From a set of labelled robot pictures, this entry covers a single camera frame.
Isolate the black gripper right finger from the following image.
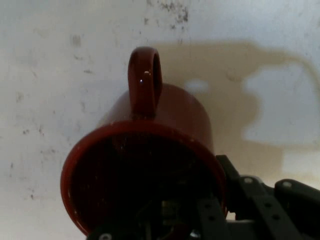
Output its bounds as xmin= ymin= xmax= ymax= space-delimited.
xmin=215 ymin=154 xmax=320 ymax=240

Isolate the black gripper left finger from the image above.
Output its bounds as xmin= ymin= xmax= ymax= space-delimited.
xmin=87 ymin=196 xmax=229 ymax=240

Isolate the red enamel mug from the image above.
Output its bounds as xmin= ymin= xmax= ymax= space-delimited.
xmin=59 ymin=46 xmax=229 ymax=238

